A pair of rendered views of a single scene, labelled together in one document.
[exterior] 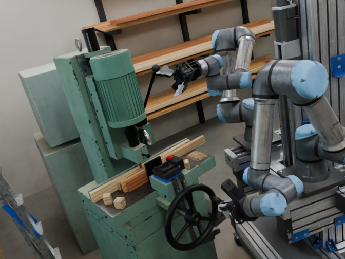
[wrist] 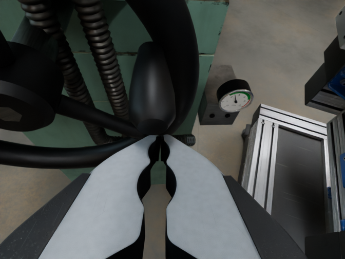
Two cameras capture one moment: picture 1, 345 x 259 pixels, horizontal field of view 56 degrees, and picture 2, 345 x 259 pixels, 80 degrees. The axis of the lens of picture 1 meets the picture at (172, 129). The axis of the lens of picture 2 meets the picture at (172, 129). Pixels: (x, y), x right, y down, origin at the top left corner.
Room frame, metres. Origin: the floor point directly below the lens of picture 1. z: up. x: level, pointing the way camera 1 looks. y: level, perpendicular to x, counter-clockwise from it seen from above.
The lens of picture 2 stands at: (1.10, -0.16, 0.94)
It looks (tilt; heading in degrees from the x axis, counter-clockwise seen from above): 57 degrees down; 23
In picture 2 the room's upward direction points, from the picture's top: 8 degrees clockwise
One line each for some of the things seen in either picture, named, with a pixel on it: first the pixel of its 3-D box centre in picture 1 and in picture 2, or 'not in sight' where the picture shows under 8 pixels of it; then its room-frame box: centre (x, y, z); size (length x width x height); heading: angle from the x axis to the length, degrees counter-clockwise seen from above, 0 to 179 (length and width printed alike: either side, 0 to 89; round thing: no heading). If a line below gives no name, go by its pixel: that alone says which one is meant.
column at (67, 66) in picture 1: (101, 119); not in sight; (1.66, 0.35, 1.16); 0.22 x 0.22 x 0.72; 34
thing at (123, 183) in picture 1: (142, 175); not in sight; (1.38, 0.18, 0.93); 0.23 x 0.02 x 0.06; 124
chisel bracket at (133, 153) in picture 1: (135, 152); not in sight; (1.44, 0.20, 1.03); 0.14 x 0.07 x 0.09; 34
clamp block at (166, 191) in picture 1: (171, 182); not in sight; (1.28, 0.06, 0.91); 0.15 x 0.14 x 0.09; 124
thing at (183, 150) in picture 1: (165, 160); not in sight; (1.50, 0.07, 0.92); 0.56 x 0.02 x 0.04; 124
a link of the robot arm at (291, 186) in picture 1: (282, 188); not in sight; (0.98, -0.34, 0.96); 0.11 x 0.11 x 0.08; 30
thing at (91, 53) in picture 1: (92, 47); not in sight; (1.54, 0.27, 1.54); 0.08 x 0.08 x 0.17; 34
